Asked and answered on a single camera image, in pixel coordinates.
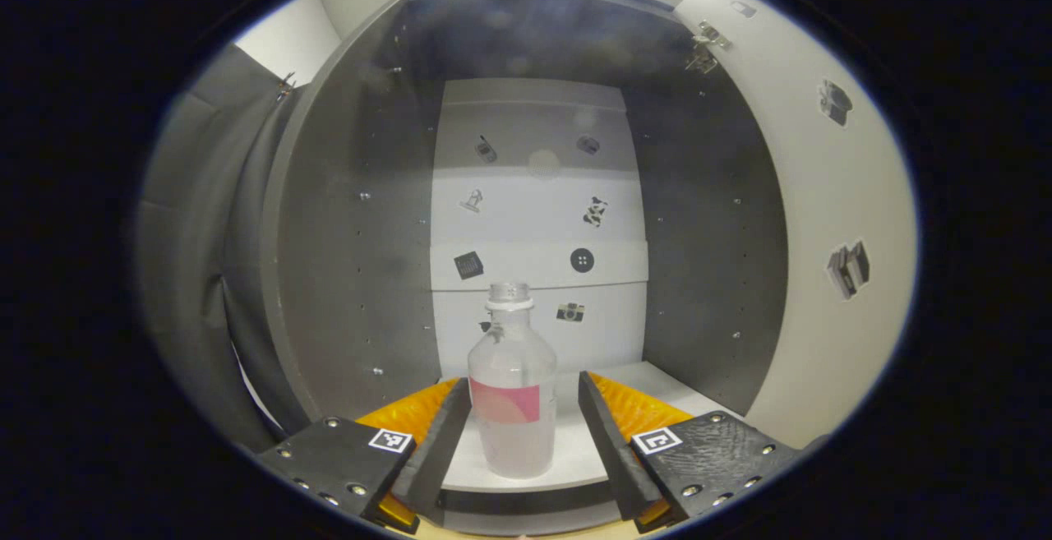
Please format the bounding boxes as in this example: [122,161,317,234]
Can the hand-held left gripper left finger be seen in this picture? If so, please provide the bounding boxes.
[253,376,473,535]

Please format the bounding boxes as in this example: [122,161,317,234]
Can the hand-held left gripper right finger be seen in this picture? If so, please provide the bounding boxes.
[578,371,802,535]

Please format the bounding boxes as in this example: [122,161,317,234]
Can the clear bottle with pink label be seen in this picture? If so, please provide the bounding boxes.
[467,281,558,480]

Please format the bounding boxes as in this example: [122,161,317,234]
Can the grey cabinet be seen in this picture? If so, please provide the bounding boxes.
[261,0,791,538]

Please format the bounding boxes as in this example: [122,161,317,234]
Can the metal door hinge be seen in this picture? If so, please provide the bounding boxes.
[685,20,733,75]

